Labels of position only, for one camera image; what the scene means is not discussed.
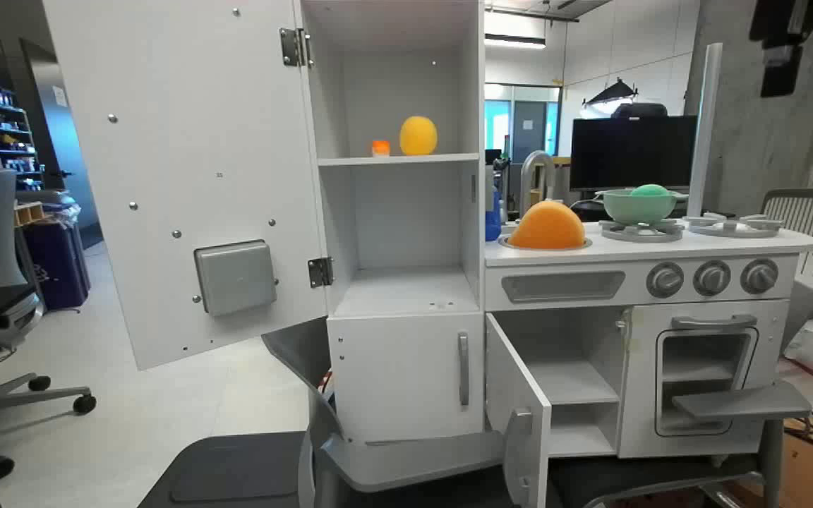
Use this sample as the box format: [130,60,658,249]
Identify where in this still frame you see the white tall cabinet door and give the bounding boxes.
[43,0,325,368]

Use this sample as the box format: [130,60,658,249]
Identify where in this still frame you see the grey middle stove knob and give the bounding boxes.
[695,261,732,296]

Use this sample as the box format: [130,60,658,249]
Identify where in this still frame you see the mint green bowl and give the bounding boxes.
[599,186,677,224]

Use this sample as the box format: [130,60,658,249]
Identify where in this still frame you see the white lower cabinet door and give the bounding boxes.
[485,314,550,508]

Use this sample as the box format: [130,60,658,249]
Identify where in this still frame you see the grey right stove knob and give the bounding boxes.
[739,261,780,293]

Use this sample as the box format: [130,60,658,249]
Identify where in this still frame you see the grey burner grate under bowl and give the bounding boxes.
[599,221,684,244]

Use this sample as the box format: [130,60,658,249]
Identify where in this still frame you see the blue soap bottle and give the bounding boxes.
[485,166,499,244]

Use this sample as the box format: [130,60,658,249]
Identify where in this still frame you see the black computer monitor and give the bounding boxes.
[571,117,698,190]

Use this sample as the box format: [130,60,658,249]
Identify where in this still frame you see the yellow toy lemon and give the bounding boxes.
[397,117,438,156]

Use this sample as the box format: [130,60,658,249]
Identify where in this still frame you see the grey oven door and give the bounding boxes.
[674,381,809,420]

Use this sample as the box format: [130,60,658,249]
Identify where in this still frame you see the small orange toy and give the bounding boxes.
[369,139,391,158]

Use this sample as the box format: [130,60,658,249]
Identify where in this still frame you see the white toy kitchen unit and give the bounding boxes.
[301,0,806,491]

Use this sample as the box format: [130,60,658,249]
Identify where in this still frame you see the grey left stove knob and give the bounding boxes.
[647,264,684,299]

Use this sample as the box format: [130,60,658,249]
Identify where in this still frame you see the grey toy faucet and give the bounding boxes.
[520,151,557,211]

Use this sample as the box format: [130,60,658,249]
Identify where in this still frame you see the orange sponge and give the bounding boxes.
[511,201,583,249]

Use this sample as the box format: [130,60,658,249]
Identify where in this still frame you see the grey stove knob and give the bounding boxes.
[695,261,732,296]
[739,261,780,293]
[647,264,684,299]

